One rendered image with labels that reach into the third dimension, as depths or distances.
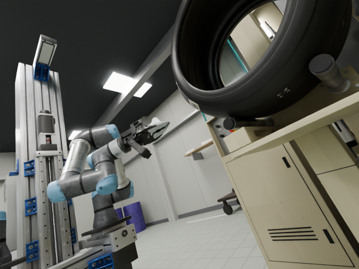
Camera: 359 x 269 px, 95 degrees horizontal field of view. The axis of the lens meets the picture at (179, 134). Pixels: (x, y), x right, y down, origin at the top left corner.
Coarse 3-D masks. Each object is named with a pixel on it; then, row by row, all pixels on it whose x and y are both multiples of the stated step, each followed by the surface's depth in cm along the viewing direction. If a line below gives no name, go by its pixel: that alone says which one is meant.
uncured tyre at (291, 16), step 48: (192, 0) 64; (240, 0) 76; (288, 0) 39; (336, 0) 36; (192, 48) 85; (288, 48) 40; (336, 48) 46; (192, 96) 65; (240, 96) 50; (288, 96) 50
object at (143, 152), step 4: (132, 140) 65; (132, 144) 64; (136, 144) 63; (136, 148) 62; (140, 148) 61; (144, 148) 60; (140, 152) 60; (144, 152) 60; (148, 152) 61; (144, 156) 61; (148, 156) 61
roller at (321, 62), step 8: (320, 56) 38; (328, 56) 37; (312, 64) 40; (320, 64) 38; (328, 64) 37; (336, 64) 40; (312, 72) 40; (320, 72) 39; (328, 72) 39; (336, 72) 42; (328, 80) 45; (336, 80) 47; (344, 80) 53; (336, 88) 55; (344, 88) 59
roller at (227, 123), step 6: (228, 120) 57; (234, 120) 57; (240, 120) 59; (246, 120) 62; (252, 120) 66; (258, 120) 69; (264, 120) 74; (270, 120) 78; (228, 126) 58; (234, 126) 57; (240, 126) 60
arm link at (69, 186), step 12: (84, 132) 88; (72, 144) 82; (84, 144) 83; (72, 156) 70; (84, 156) 75; (72, 168) 63; (60, 180) 57; (72, 180) 57; (48, 192) 54; (60, 192) 55; (72, 192) 56; (84, 192) 58
